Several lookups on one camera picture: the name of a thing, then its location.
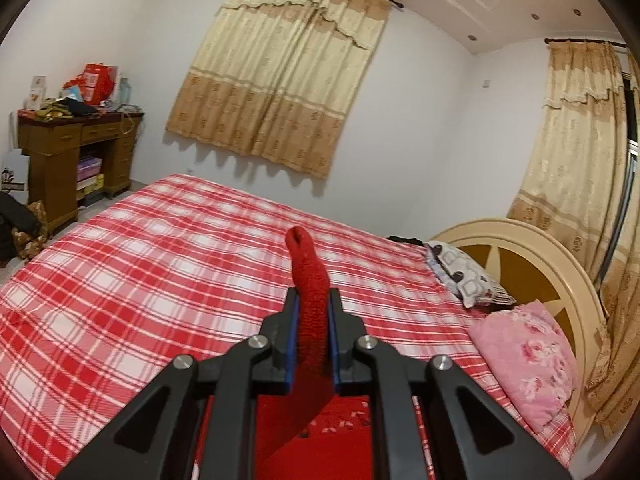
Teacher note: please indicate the beige patterned long curtain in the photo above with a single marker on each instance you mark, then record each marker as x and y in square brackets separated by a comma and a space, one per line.
[575, 160]

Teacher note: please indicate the brown wooden desk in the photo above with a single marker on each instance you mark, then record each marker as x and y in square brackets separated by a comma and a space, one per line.
[50, 160]

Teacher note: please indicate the red fuzzy garment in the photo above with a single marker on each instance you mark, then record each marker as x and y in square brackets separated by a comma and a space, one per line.
[312, 310]

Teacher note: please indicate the black bag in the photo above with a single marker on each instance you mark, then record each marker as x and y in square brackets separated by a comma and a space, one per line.
[12, 220]

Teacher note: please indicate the dark cloth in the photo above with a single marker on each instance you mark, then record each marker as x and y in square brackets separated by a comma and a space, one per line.
[405, 239]

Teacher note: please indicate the white printed carton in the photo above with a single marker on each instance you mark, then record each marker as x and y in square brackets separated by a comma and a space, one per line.
[14, 172]

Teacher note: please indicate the large red gift bag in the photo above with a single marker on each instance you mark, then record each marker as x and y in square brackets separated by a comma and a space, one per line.
[97, 82]

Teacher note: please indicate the small red gift bag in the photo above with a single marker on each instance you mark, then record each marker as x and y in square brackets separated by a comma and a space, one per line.
[74, 83]

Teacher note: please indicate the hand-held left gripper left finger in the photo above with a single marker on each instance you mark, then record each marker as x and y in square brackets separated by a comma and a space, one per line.
[293, 340]

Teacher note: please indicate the cream wooden headboard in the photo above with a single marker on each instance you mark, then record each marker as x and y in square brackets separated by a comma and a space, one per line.
[525, 260]

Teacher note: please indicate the clear water bottle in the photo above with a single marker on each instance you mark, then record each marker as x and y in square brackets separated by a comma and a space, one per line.
[125, 92]

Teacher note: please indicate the dark curtain rod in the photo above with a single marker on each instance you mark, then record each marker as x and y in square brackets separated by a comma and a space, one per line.
[585, 40]
[396, 5]

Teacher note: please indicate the white card box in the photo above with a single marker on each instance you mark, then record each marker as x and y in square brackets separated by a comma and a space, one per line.
[37, 92]

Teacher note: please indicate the purple box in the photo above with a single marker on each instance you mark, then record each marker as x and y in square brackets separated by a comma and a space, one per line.
[90, 167]

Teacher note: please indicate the grey patterned pillow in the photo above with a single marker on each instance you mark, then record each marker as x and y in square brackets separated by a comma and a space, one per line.
[465, 275]

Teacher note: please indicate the beige patterned window curtain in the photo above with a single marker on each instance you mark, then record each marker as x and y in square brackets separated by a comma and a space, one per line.
[275, 85]

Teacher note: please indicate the brown patterned bag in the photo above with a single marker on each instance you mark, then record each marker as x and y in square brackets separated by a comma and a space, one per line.
[35, 235]

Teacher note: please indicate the red plaid bed sheet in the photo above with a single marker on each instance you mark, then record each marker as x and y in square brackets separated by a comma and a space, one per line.
[150, 270]

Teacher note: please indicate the pink floral pillow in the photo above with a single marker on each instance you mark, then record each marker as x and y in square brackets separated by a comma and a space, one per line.
[525, 355]

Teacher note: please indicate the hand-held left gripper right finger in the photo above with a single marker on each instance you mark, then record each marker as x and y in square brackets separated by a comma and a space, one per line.
[334, 345]

